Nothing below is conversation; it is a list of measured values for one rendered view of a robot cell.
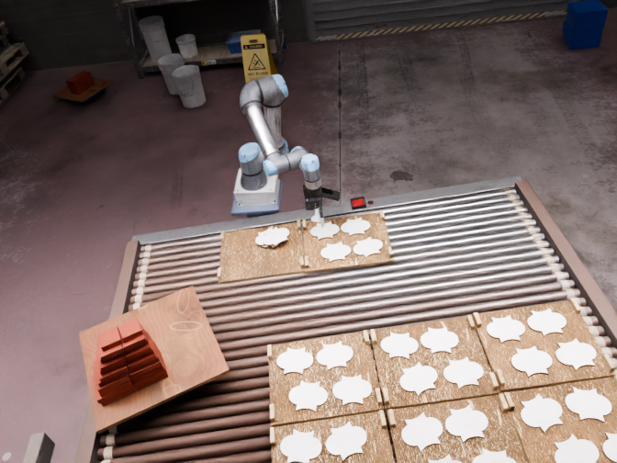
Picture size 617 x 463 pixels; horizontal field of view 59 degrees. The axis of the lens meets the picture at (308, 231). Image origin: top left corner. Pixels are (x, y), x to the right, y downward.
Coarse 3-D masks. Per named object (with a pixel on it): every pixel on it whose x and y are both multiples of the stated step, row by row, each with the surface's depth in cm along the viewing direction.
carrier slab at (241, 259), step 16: (288, 224) 275; (240, 240) 271; (288, 240) 267; (224, 256) 264; (240, 256) 262; (256, 256) 261; (272, 256) 259; (288, 256) 258; (224, 272) 256; (240, 272) 254; (256, 272) 253; (272, 272) 251; (288, 272) 250; (304, 272) 251
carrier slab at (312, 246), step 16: (336, 224) 271; (384, 224) 266; (304, 240) 265; (320, 240) 264; (336, 240) 262; (352, 240) 261; (384, 240) 258; (320, 256) 255; (352, 256) 252; (368, 256) 251; (384, 256) 250
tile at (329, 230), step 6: (330, 222) 271; (312, 228) 270; (318, 228) 269; (324, 228) 268; (330, 228) 268; (336, 228) 267; (312, 234) 266; (318, 234) 265; (324, 234) 265; (330, 234) 264
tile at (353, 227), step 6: (348, 222) 269; (354, 222) 269; (360, 222) 268; (366, 222) 267; (342, 228) 267; (348, 228) 266; (354, 228) 266; (360, 228) 265; (366, 228) 264; (354, 234) 263
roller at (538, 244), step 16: (448, 256) 247; (464, 256) 246; (480, 256) 246; (352, 272) 247; (368, 272) 247; (384, 272) 247; (240, 288) 248; (256, 288) 248; (272, 288) 248; (144, 304) 249
